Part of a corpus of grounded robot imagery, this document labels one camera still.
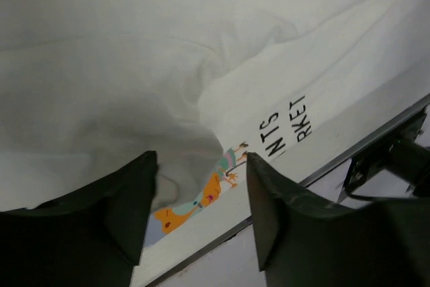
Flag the white cartoon print t-shirt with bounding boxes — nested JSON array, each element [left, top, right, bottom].
[[0, 0, 430, 246]]

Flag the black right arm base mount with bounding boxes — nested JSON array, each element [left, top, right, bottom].
[[337, 109, 429, 203]]

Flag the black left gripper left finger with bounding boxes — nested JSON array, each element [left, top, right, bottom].
[[1, 151, 158, 286]]

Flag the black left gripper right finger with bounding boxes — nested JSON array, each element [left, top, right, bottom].
[[247, 153, 429, 286]]

